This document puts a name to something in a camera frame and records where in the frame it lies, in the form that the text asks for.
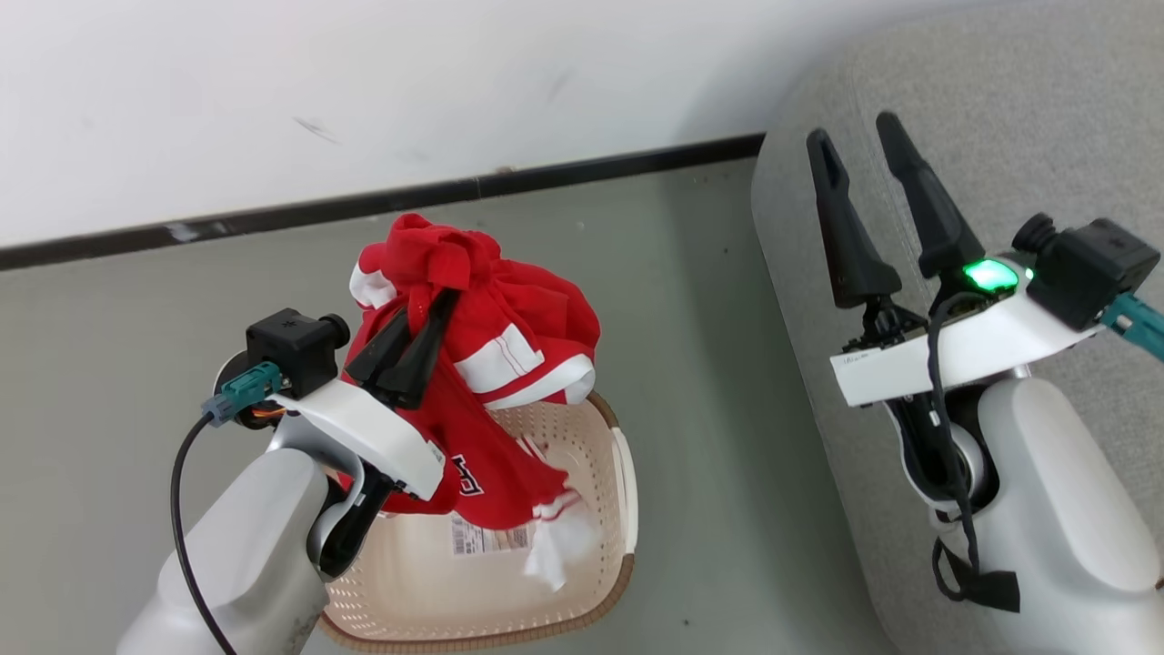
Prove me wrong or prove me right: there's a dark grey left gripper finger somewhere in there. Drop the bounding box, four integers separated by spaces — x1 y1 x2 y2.
375 287 461 410
344 307 410 385

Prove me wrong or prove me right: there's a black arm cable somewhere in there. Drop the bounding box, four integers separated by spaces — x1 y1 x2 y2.
171 414 239 655
926 289 1022 614

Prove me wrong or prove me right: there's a cream perforated laundry basket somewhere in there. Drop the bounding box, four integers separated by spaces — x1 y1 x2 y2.
318 391 639 653

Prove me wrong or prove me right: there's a paper barcode label sticker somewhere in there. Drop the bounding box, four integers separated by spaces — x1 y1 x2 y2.
451 516 533 558

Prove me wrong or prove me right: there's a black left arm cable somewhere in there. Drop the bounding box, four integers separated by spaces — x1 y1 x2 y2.
171 414 239 655

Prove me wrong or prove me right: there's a teal camera connector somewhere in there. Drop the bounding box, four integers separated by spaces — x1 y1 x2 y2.
202 361 284 428
1100 293 1164 362

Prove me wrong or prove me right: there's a grey fabric sofa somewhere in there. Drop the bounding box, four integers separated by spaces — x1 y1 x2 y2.
751 0 1164 655

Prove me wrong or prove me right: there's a black wall baseboard strip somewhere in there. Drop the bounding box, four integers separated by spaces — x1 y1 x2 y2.
0 133 767 272

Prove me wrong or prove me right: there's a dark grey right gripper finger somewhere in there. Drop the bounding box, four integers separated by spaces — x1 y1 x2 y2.
876 111 988 279
806 128 903 310

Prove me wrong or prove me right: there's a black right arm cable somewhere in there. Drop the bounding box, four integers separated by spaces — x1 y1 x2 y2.
926 289 1022 614

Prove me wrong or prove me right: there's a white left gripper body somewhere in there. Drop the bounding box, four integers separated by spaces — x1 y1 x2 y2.
271 378 447 502

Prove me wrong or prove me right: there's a teal right camera connector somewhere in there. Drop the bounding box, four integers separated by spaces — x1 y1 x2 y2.
1100 293 1164 362

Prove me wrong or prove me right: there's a teal left camera connector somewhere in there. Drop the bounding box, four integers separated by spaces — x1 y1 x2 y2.
202 361 284 428

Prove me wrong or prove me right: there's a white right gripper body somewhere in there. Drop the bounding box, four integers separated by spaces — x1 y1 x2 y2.
829 258 1107 408

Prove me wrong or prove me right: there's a red white jersey garment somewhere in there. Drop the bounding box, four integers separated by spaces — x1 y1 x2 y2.
338 213 603 592

